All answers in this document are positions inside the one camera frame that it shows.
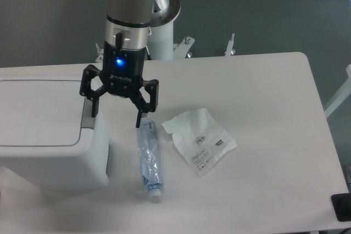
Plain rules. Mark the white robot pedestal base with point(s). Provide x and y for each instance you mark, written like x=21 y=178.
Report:
x=158 y=40

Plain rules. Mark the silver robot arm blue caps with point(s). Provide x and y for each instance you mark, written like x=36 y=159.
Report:
x=135 y=14

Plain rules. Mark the white trash can grey button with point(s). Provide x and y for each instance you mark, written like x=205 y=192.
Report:
x=48 y=135

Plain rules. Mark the crumpled white plastic wrapper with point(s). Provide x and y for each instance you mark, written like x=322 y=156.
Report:
x=200 y=140

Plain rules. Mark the crushed clear plastic bottle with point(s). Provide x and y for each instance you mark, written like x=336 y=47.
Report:
x=150 y=159

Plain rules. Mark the black object at table edge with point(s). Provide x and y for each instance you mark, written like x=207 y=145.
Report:
x=341 y=205

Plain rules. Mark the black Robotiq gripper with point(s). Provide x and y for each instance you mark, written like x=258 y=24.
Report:
x=123 y=72

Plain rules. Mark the white frame bar right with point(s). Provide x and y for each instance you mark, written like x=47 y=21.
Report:
x=339 y=96

